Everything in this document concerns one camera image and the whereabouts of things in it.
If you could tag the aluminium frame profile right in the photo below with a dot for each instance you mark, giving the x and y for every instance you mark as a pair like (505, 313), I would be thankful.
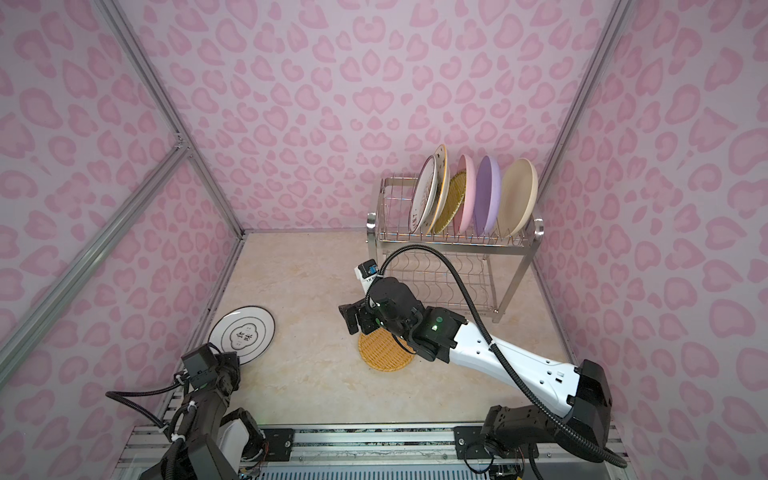
(607, 42)

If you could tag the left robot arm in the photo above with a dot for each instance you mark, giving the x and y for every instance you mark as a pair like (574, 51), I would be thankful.
(207, 439)

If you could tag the white plate black rim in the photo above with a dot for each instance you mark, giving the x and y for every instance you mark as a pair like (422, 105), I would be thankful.
(247, 331)

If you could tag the stainless steel dish rack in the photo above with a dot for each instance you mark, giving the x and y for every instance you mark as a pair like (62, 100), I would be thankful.
(492, 267)

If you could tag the aluminium frame profile left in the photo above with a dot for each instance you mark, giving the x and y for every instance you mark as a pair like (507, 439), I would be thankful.
(38, 320)

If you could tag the pink plate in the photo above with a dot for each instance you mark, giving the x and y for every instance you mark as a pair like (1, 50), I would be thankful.
(464, 217)

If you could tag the white star cartoon plate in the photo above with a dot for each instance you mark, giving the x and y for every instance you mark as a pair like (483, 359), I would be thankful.
(441, 157)

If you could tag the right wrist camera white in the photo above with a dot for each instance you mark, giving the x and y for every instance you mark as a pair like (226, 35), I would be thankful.
(367, 273)

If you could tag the purple plate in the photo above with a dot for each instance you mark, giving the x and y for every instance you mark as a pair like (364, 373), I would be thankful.
(487, 195)

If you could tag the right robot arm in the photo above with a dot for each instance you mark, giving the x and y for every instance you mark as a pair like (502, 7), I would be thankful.
(569, 405)

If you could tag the cream beige plate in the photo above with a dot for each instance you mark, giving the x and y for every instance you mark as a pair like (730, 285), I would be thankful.
(519, 193)

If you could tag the aluminium frame profile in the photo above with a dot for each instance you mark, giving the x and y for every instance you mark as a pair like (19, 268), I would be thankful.
(38, 320)
(607, 42)

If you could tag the green yellow woven plate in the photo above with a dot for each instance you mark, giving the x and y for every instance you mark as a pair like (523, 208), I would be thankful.
(455, 198)

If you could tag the white plate orange sunburst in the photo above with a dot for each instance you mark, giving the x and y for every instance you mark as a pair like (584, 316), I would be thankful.
(423, 194)

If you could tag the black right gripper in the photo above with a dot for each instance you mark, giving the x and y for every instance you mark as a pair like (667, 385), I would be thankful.
(354, 318)

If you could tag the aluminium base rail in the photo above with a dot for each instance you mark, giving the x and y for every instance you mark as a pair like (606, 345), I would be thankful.
(410, 451)

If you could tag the orange woven pattern plate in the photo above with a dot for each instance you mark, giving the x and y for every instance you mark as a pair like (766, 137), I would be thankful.
(381, 352)

